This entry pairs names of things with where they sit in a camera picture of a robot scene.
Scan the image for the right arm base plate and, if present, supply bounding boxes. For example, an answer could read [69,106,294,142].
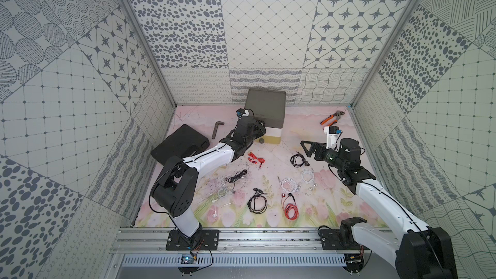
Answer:
[317,226,362,251]

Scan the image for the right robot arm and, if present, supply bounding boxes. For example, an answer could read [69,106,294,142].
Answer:
[304,138,458,278]

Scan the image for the white earphones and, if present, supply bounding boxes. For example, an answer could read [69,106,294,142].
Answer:
[207,184,235,222]
[278,177,301,194]
[301,169,316,191]

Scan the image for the white earphones centre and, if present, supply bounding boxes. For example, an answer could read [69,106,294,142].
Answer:
[278,177,301,194]

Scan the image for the white earphones right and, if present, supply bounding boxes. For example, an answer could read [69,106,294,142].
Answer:
[301,169,316,191]

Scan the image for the orange handled pliers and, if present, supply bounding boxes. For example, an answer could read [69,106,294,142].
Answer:
[320,111,345,127]

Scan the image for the dark hex key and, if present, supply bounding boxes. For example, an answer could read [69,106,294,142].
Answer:
[211,121,225,140]

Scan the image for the black plastic tool case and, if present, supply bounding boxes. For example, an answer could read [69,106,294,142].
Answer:
[151,124,210,166]

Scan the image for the black earphones front loop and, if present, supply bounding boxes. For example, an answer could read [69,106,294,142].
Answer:
[247,188,268,214]

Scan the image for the white earphones left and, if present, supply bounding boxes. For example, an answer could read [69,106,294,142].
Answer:
[207,184,235,222]

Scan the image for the aluminium mounting rail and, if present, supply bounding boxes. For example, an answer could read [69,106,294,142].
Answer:
[110,226,404,256]

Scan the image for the drawer cabinet frame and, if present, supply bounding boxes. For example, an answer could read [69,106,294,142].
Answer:
[245,88,286,130]

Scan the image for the slotted cable duct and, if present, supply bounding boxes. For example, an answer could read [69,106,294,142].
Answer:
[122,253,346,267]

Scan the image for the red earphones long bundle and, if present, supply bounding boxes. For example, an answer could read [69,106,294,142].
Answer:
[281,193,299,221]

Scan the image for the white drawer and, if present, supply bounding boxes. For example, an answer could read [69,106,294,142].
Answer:
[265,127,282,138]

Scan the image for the red earphones small bundle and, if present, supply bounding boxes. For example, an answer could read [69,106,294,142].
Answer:
[248,152,265,169]

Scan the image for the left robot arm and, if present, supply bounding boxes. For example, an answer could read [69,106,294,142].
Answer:
[150,109,266,240]

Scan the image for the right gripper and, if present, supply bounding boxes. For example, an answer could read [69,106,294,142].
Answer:
[301,141,346,171]

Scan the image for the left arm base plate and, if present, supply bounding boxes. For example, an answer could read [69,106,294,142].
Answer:
[166,229,220,251]

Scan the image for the yellow bottom drawer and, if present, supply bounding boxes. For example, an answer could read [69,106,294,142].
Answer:
[258,135,282,145]

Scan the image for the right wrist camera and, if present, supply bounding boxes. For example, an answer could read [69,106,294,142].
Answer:
[324,126,342,149]

